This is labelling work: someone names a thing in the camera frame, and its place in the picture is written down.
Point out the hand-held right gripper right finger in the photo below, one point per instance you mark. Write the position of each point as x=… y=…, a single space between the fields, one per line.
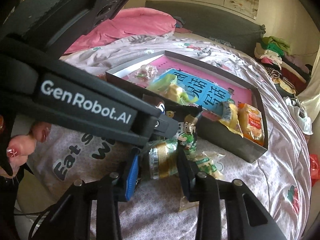
x=186 y=180

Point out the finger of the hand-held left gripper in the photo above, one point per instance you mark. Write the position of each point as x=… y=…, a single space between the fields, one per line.
x=162 y=127

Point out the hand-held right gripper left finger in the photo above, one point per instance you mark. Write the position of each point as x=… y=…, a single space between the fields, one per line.
x=133 y=177

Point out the dark chocolate bar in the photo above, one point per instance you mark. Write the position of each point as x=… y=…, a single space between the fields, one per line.
x=161 y=107

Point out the black cartoon snack packet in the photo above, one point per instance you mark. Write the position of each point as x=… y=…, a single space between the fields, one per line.
x=188 y=132

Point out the clear packet with gold label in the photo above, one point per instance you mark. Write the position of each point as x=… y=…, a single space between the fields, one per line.
x=160 y=160

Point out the green and yellow snack packet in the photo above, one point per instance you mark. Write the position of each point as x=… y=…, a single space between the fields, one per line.
x=175 y=90

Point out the shallow grey box tray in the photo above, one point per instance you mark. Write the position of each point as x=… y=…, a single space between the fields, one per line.
x=225 y=145

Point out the small clear candy wrapper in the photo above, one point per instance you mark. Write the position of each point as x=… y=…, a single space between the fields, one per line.
x=146 y=71

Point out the long yellow snack packet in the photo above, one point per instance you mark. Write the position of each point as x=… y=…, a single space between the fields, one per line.
x=231 y=120

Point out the orange snack packet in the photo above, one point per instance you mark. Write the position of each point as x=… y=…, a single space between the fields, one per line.
x=252 y=125

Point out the person's left hand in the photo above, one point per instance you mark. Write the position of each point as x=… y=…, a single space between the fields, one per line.
x=22 y=146

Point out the pink book with blue title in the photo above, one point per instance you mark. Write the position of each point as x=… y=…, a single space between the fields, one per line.
x=200 y=90

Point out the pink quilt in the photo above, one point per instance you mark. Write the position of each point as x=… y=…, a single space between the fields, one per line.
x=130 y=27

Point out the small colourful clothes bundle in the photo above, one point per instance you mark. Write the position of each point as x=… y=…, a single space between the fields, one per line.
x=179 y=24

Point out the grey patterned pillow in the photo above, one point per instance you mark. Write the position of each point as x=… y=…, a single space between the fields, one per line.
x=225 y=43

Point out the grey bed headboard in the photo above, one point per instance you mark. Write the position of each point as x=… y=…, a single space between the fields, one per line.
x=212 y=22

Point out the red plastic bag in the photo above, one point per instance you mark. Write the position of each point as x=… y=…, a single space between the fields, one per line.
x=315 y=167

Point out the stack of folded clothes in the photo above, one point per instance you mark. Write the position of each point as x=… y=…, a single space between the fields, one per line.
x=277 y=57

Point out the cream curtain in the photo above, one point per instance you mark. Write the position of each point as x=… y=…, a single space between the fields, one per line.
x=312 y=90

